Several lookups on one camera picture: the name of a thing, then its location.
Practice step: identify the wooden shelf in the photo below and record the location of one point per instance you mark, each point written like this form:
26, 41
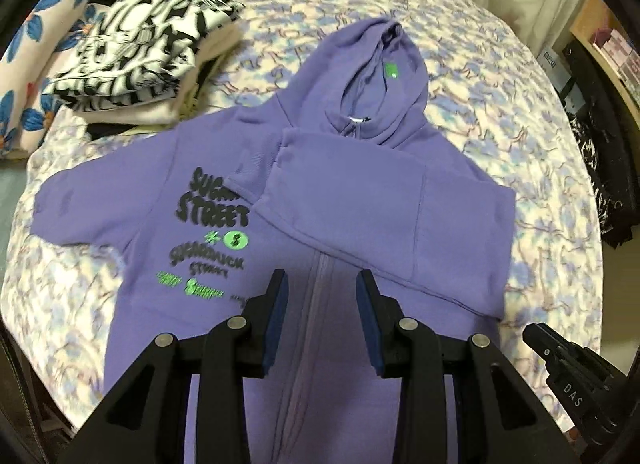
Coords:
595, 19

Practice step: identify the white labelled box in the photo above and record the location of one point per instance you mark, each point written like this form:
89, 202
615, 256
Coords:
554, 72

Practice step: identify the white blanket with blue flowers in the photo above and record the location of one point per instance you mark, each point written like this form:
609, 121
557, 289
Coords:
30, 59

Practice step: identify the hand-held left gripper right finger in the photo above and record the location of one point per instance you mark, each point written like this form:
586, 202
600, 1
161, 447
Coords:
369, 324

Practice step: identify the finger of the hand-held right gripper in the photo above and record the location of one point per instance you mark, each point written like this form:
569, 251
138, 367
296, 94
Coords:
542, 339

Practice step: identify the black and white patterned garment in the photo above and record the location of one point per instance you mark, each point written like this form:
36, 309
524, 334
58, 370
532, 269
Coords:
135, 44

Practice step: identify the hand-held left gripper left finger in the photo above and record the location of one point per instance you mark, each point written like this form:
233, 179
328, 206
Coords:
276, 324

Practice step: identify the purple zip hoodie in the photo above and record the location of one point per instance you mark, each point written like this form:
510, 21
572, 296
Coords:
350, 169

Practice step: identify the blue floral bedsheet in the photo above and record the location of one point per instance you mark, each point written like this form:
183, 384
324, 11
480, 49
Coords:
475, 69

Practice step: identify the row of pink boxes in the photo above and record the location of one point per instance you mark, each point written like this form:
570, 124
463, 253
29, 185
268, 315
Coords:
617, 52

